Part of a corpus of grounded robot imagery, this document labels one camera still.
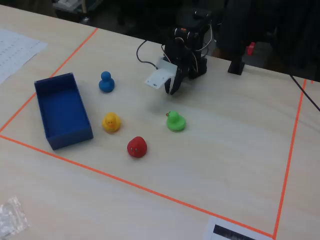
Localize blue plastic cup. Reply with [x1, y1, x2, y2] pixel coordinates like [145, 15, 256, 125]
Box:
[98, 71, 116, 94]

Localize red rubber duck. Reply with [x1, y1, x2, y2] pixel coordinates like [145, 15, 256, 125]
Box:
[126, 136, 148, 159]

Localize clear plastic bag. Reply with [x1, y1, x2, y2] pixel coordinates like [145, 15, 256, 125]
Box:
[0, 195, 31, 238]

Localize red plastic piece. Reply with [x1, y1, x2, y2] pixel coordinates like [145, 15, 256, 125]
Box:
[246, 41, 257, 57]

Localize blue rectangular box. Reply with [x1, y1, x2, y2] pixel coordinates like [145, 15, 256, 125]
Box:
[33, 72, 94, 151]

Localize thin servo wires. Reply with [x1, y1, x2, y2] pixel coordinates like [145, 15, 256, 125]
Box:
[199, 22, 216, 54]

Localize white printed paper sheet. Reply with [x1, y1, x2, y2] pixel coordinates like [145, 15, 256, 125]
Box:
[0, 28, 49, 85]

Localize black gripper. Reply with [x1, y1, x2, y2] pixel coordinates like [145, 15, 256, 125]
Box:
[163, 37, 195, 96]

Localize orange tape strip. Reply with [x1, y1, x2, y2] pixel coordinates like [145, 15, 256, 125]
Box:
[0, 134, 276, 239]
[272, 78, 308, 239]
[0, 27, 99, 134]

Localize green rubber duck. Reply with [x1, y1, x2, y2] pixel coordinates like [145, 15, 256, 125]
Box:
[165, 110, 187, 133]

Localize yellow rubber duck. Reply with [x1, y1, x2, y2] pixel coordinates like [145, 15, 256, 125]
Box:
[101, 112, 122, 133]

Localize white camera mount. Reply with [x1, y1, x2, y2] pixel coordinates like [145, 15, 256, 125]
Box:
[144, 56, 177, 90]

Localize black looped cable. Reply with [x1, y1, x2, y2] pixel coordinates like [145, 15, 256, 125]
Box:
[136, 39, 161, 69]

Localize black straight cable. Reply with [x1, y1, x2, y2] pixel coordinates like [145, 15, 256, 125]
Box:
[289, 74, 320, 113]

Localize white paper with black bar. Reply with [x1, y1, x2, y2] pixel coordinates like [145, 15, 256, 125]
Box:
[202, 216, 274, 240]

